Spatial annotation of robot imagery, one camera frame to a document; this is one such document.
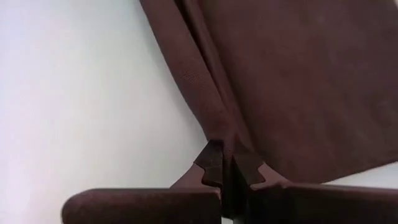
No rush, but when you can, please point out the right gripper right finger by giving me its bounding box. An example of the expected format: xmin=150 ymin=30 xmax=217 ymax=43
xmin=232 ymin=152 xmax=292 ymax=190

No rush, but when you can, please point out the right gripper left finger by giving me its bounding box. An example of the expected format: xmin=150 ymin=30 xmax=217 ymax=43
xmin=169 ymin=139 xmax=225 ymax=189

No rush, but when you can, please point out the black towel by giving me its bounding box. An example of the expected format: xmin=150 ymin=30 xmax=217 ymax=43
xmin=139 ymin=0 xmax=398 ymax=184

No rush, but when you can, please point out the green table mat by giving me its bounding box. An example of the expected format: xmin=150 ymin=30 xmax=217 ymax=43
xmin=0 ymin=0 xmax=398 ymax=224

